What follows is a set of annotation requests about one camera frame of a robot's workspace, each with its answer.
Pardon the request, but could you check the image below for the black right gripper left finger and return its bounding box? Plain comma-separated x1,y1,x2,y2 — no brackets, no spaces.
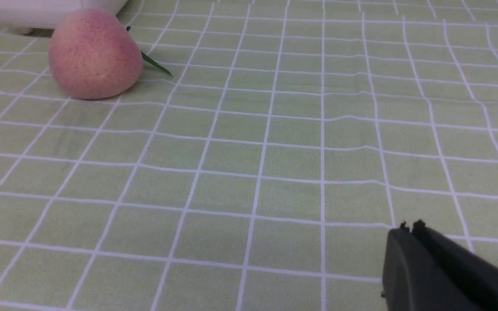
381,221,481,311

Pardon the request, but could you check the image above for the white two-slot toaster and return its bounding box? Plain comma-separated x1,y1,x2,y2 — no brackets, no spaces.
0,0,127,34

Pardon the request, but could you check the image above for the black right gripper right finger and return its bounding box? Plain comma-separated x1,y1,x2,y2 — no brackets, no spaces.
412,220,498,311

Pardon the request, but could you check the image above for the green checkered tablecloth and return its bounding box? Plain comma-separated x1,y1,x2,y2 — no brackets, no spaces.
0,0,498,311

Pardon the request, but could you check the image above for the pink peach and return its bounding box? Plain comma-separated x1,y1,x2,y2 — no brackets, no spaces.
48,8,155,100

